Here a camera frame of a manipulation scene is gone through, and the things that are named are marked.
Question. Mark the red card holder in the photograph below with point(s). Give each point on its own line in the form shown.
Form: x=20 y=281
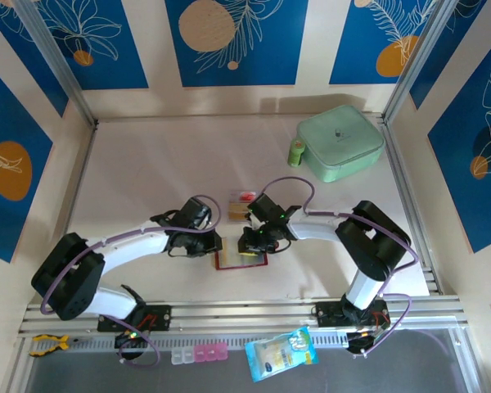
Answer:
x=253 y=263

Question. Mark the aluminium frame post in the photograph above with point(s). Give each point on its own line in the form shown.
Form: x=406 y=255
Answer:
x=55 y=53
x=417 y=53

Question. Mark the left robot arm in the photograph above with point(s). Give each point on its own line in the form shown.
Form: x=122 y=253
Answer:
x=135 y=245

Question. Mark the aluminium front rail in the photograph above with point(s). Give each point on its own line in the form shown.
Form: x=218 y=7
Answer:
x=237 y=315

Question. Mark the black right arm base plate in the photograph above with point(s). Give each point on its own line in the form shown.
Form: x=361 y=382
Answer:
x=327 y=315

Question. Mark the plain beige card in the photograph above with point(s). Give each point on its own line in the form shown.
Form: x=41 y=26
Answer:
x=229 y=254

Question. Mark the pink pill box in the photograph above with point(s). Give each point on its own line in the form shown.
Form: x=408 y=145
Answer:
x=210 y=353

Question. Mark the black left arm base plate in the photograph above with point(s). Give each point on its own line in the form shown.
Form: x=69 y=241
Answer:
x=159 y=317

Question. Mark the mint green zip pouch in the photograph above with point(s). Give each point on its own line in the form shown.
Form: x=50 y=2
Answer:
x=339 y=143

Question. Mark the blue snack packet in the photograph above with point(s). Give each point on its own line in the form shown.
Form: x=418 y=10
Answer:
x=278 y=356

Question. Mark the aluminium side rail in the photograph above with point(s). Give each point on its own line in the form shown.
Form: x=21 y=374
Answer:
x=79 y=180
x=393 y=139

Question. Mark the clear pill box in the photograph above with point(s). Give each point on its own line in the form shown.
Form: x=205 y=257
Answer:
x=182 y=357

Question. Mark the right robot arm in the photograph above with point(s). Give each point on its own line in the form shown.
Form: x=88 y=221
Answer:
x=364 y=245

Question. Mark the small green bottle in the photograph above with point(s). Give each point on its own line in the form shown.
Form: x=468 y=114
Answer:
x=295 y=155

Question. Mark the card with red print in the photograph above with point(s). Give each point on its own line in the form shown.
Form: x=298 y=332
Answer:
x=242 y=196

